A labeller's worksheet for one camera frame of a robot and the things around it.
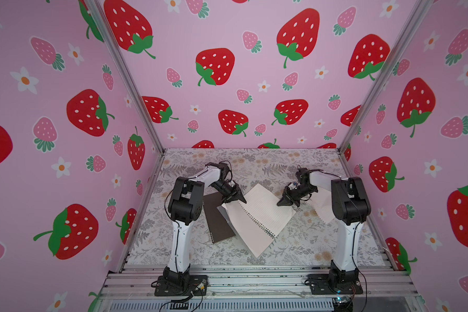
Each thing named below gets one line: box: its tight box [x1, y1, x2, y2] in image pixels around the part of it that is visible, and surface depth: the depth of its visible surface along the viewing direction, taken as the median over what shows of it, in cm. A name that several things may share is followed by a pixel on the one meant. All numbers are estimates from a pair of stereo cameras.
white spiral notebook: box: [216, 183, 297, 259], surface depth 94 cm
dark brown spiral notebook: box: [202, 191, 236, 244], surface depth 87 cm
